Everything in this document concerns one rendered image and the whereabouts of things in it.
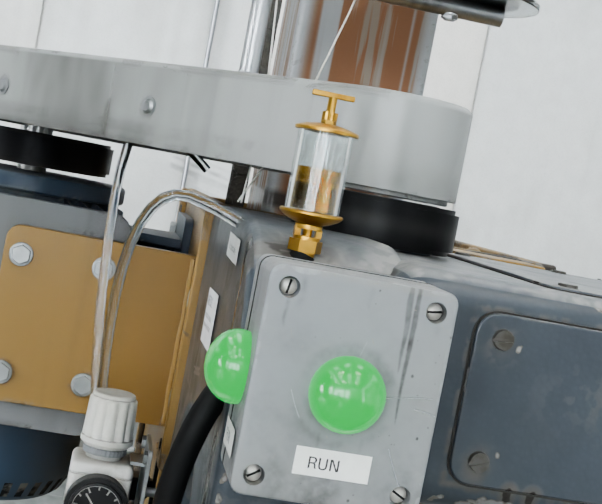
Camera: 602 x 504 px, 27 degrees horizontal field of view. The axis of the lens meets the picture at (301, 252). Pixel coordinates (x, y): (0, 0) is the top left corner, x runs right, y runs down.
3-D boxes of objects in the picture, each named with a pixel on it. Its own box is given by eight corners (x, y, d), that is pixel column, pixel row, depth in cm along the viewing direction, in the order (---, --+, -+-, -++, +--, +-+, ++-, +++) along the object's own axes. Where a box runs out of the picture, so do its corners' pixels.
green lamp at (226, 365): (200, 405, 48) (214, 329, 48) (195, 390, 51) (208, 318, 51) (265, 416, 48) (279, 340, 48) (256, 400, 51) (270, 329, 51)
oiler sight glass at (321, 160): (288, 207, 54) (303, 127, 54) (280, 204, 57) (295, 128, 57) (343, 217, 55) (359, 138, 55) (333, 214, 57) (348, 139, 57)
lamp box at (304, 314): (227, 493, 48) (272, 260, 47) (218, 463, 52) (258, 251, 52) (416, 521, 49) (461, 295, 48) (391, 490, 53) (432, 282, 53)
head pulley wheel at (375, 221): (302, 232, 63) (311, 183, 63) (279, 222, 72) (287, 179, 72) (471, 263, 65) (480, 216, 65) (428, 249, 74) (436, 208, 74)
